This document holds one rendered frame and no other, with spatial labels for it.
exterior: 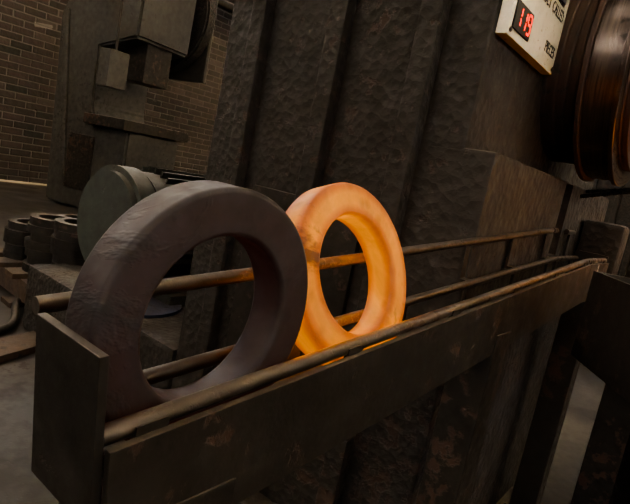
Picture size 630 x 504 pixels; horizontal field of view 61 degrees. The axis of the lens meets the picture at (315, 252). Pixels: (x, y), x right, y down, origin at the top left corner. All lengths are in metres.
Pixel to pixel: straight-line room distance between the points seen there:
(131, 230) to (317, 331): 0.22
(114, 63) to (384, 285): 4.45
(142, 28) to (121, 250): 4.77
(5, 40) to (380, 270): 6.36
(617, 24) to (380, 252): 0.75
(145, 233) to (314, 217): 0.21
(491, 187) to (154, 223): 0.69
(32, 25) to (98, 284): 6.62
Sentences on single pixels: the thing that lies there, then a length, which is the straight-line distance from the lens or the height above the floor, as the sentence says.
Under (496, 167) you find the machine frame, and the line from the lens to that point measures 0.93.
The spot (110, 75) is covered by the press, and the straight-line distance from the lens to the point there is 4.89.
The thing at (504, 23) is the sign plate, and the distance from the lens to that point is 0.98.
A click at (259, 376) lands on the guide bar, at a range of 0.40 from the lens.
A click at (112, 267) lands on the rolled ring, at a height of 0.71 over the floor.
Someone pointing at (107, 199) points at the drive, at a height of 0.57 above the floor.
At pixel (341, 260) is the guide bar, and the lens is 0.57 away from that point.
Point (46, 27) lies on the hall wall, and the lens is 6.97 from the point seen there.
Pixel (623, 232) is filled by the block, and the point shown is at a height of 0.78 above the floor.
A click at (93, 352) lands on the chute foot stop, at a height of 0.67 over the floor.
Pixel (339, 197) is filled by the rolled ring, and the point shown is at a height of 0.77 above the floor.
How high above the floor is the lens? 0.79
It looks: 9 degrees down
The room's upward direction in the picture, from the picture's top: 11 degrees clockwise
